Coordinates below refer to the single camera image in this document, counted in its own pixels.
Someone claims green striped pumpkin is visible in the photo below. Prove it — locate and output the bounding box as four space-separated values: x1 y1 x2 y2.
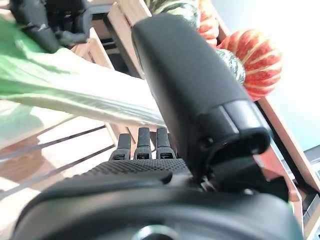
144 0 201 30
216 48 247 86

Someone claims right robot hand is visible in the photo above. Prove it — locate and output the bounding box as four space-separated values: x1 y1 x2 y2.
11 13 305 240

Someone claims green white napa cabbage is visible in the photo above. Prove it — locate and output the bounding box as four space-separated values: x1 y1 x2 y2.
0 14 167 127
0 99 76 148

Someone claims orange striped pumpkin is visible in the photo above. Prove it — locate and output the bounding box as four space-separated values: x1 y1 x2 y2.
216 29 283 102
196 0 221 48

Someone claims wooden slat crate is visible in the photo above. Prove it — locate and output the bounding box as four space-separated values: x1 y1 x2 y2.
107 0 153 78
0 24 181 201

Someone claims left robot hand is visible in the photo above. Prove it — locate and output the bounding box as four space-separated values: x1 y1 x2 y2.
8 0 94 54

